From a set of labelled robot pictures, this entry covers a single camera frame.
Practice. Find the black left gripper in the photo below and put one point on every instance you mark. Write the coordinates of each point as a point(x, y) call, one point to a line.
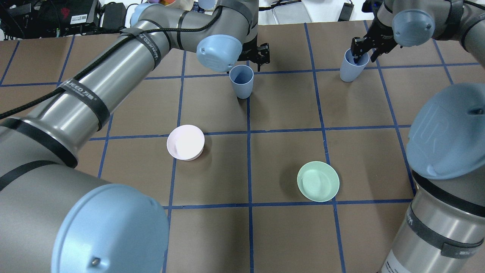
point(262, 52)

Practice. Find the black power adapter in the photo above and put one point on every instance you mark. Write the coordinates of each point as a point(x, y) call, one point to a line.
point(346, 11)

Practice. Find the blue cup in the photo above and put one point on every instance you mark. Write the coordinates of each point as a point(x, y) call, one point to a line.
point(241, 77)
point(350, 70)

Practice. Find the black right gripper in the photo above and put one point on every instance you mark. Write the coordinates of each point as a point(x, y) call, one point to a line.
point(374, 38)

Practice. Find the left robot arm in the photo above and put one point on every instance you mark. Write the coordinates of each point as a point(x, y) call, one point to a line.
point(56, 219)

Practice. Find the pink bowl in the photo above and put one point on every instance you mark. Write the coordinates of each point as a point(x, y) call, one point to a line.
point(186, 142)

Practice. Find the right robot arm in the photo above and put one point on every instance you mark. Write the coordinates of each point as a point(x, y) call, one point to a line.
point(443, 226)

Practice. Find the grey tablet tray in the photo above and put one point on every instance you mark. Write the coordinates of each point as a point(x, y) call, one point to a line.
point(291, 12)

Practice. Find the black electronics box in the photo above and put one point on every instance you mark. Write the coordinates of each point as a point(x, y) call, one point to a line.
point(31, 19)

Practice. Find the mint green bowl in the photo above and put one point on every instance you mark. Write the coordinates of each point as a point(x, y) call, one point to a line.
point(318, 181)

